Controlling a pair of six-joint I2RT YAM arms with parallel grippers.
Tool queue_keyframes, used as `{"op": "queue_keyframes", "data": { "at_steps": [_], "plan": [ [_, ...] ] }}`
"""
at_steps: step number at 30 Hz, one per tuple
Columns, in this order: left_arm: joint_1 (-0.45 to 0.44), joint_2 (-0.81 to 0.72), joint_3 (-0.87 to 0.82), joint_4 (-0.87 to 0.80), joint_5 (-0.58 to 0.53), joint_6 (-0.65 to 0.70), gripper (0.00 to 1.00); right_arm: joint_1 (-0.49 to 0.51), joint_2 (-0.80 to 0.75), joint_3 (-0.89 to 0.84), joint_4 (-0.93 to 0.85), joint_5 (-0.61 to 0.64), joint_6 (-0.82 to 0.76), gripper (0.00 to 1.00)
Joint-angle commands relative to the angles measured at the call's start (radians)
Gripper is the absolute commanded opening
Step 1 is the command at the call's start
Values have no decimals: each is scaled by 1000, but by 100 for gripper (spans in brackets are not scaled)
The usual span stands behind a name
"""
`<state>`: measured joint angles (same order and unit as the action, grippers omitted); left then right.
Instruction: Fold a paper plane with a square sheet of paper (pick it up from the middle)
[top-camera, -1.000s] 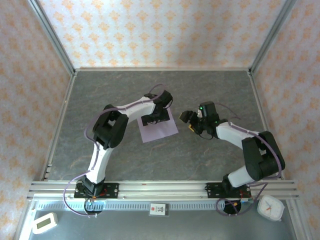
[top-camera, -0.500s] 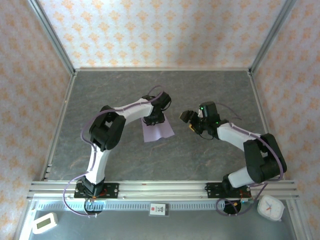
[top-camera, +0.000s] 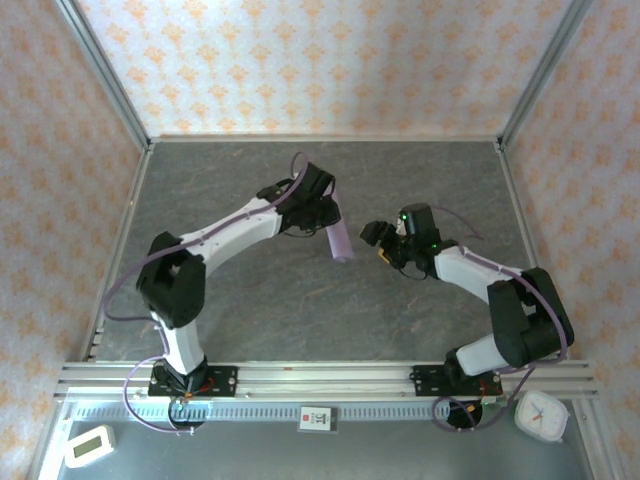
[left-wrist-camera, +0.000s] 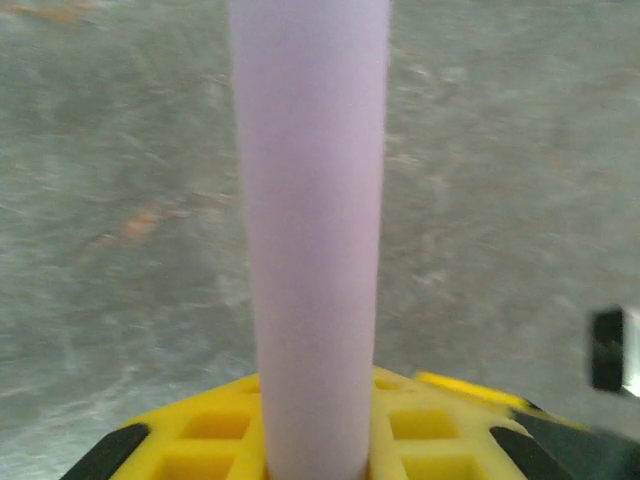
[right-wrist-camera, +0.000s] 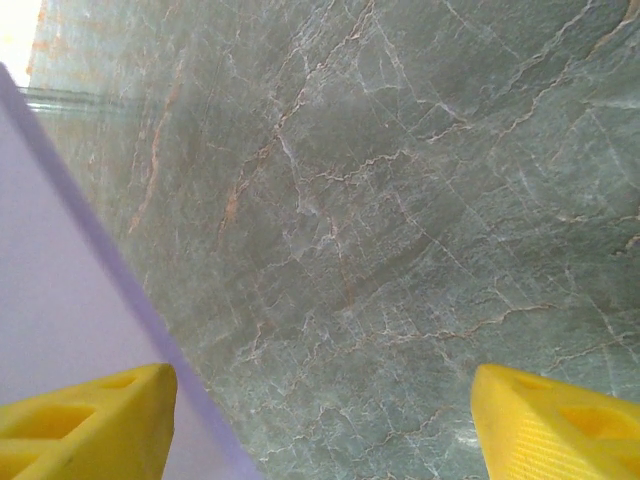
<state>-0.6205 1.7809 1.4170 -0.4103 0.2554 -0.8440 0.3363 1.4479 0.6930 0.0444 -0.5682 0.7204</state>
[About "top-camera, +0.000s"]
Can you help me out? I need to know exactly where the light purple paper sheet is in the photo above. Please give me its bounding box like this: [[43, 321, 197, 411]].
[[325, 192, 357, 264]]

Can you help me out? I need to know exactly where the white square analog clock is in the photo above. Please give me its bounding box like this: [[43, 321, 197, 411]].
[[514, 390, 569, 444]]

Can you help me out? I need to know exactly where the white label card red mark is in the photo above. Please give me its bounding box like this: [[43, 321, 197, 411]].
[[298, 405, 341, 434]]

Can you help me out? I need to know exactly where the grey metal shelf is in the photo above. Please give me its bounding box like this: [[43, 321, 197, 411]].
[[29, 417, 601, 480]]

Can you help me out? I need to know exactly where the white digital timer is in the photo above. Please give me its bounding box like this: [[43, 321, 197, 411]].
[[64, 424, 117, 470]]

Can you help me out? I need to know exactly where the aluminium table edge rail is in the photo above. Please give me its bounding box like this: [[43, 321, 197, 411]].
[[147, 133, 504, 147], [79, 142, 154, 362], [494, 139, 571, 361]]

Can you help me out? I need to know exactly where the long aluminium base rail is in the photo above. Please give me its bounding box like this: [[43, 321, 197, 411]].
[[54, 360, 599, 401]]

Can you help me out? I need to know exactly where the black round cable port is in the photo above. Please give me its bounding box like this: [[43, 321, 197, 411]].
[[167, 397, 209, 433], [445, 397, 484, 433]]

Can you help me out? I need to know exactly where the aluminium frame post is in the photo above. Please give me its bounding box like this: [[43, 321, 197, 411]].
[[53, 0, 154, 151], [497, 0, 597, 149]]

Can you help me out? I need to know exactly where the grey slotted cable duct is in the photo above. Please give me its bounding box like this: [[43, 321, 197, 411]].
[[67, 399, 454, 422]]

